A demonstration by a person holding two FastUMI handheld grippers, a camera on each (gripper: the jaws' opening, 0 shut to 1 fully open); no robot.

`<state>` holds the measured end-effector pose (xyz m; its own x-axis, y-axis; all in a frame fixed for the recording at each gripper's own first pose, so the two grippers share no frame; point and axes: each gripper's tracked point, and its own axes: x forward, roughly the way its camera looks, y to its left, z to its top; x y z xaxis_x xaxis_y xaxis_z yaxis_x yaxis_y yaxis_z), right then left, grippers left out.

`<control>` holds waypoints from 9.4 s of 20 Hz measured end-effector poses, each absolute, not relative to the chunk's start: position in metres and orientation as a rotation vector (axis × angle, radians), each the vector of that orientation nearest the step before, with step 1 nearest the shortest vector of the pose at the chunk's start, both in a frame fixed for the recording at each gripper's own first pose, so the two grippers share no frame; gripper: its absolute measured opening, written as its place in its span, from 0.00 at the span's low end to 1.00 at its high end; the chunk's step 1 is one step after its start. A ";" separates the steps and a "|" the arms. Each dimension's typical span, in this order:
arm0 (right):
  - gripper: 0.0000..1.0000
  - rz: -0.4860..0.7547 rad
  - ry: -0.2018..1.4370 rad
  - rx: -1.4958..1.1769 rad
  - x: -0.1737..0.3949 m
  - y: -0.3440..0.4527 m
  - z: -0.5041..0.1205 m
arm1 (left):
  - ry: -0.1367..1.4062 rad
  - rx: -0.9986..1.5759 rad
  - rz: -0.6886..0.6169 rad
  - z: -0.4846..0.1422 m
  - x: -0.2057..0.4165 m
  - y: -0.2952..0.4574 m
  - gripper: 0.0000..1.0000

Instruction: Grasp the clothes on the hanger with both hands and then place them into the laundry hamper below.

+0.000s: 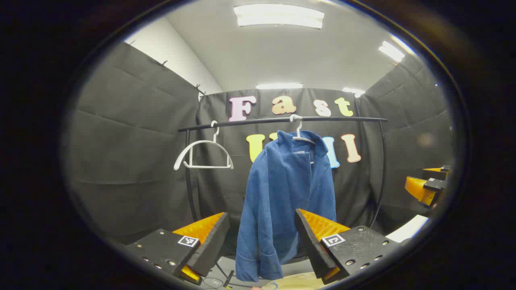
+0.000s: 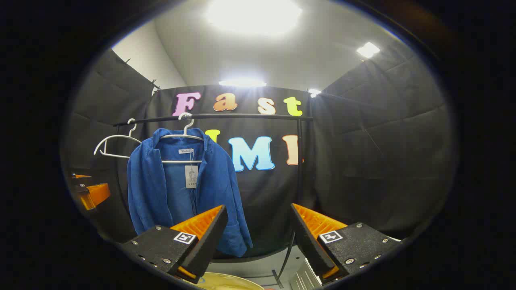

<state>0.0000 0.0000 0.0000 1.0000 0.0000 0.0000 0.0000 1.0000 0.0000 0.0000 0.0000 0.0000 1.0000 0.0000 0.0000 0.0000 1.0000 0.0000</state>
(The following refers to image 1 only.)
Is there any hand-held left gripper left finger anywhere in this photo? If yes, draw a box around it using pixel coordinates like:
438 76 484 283
123 212 230 286

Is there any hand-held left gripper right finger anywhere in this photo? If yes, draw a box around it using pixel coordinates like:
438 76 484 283
294 209 399 284

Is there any blue corduroy jacket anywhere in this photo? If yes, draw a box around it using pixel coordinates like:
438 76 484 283
235 130 337 282

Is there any white plastic hanger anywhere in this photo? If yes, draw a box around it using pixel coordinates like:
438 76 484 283
174 120 234 171
289 114 317 146

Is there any black clothes rack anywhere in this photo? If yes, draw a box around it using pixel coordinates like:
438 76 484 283
178 116 388 288

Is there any white platform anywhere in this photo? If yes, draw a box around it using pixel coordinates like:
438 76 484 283
386 215 430 243

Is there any black backdrop cloth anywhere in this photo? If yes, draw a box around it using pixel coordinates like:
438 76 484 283
67 40 454 258

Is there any large ceiling light panel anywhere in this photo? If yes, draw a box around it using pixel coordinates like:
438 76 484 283
234 4 325 29

